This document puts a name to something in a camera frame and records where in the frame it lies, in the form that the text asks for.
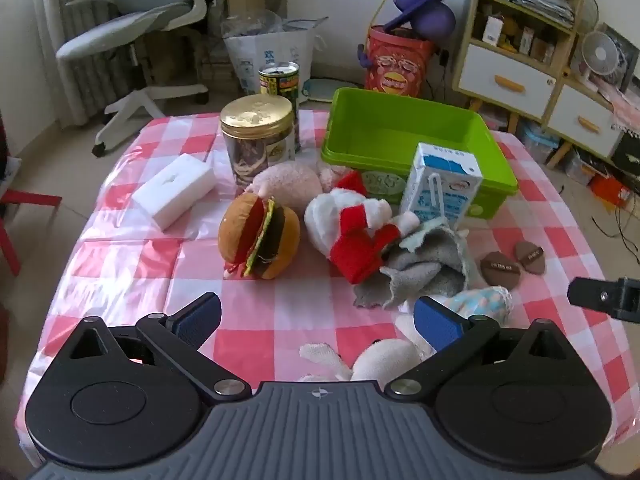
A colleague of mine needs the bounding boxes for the purple ball toy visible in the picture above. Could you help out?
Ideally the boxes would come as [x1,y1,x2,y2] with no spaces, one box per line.
[392,0,461,41]

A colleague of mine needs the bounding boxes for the beige curtain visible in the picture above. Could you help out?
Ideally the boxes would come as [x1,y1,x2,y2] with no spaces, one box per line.
[32,0,126,126]

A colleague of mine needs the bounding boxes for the white rabbit plush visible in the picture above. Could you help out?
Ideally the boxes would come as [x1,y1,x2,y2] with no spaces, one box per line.
[299,310,437,383]

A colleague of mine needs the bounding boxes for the green plastic bin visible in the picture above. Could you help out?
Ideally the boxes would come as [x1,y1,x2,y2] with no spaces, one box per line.
[320,87,518,220]

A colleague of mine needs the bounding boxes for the dark picture frame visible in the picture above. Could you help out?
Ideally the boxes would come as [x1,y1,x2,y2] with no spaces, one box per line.
[595,22,640,93]

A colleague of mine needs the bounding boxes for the pink plush toy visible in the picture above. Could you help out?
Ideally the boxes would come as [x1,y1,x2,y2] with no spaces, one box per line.
[250,161,347,216]

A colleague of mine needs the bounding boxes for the burger plush toy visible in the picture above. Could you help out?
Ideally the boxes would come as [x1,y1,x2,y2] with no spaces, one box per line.
[218,193,302,281]

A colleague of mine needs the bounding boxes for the low white drawer cabinet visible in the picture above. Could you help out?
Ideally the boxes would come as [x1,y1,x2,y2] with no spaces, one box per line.
[544,82,626,170]

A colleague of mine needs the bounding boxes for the clear jar with gold lid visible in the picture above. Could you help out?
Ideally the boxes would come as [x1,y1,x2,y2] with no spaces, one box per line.
[220,95,296,192]

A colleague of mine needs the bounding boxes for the blue storage box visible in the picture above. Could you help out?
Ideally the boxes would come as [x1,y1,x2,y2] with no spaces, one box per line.
[520,122,561,163]

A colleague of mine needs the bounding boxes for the red checkered tablecloth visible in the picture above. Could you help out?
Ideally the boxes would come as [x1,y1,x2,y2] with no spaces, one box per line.
[15,110,640,466]

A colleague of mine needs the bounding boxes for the small white fan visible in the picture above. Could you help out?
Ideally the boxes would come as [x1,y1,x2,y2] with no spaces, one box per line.
[581,30,621,80]

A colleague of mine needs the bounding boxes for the pastel blue and pink plush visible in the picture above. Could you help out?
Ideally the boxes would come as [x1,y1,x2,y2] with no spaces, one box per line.
[444,285,514,325]

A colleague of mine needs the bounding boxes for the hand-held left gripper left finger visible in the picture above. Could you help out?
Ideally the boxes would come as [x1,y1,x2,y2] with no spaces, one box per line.
[70,292,253,402]

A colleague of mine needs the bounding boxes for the orange box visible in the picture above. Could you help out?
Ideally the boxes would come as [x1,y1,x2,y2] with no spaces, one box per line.
[590,172,633,207]

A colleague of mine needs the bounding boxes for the white plastic bag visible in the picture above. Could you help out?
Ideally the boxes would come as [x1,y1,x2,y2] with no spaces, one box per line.
[222,10,327,97]

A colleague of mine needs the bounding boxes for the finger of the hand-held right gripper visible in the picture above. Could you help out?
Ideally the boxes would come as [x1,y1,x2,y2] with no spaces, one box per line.
[568,276,640,323]

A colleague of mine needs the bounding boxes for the tin can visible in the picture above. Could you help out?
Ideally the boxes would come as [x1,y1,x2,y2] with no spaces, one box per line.
[258,62,302,153]

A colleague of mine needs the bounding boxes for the red and white santa plush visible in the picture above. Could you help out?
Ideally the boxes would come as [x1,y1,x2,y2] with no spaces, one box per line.
[304,172,421,283]

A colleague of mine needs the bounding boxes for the white foam block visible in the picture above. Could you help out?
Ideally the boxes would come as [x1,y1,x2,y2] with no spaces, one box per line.
[131,154,216,232]

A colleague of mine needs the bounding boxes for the grey cloth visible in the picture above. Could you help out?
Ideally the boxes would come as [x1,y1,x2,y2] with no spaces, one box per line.
[352,224,471,309]

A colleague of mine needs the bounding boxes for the red snack bucket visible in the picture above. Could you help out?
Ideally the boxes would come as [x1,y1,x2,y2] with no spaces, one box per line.
[364,25,436,98]

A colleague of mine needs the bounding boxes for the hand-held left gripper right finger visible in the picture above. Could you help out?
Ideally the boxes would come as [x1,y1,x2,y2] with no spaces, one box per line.
[385,296,576,401]

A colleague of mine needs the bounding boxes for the wooden shelf cabinet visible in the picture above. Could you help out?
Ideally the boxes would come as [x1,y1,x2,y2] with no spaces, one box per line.
[452,0,586,122]

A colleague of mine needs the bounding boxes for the red stool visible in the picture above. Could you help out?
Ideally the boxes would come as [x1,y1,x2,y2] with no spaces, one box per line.
[0,187,63,278]

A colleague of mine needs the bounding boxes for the grey office chair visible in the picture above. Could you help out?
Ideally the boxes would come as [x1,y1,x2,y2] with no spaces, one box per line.
[56,0,211,157]

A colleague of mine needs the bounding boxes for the blue and white milk carton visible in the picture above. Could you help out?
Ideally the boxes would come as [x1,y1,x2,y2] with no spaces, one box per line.
[398,142,484,226]

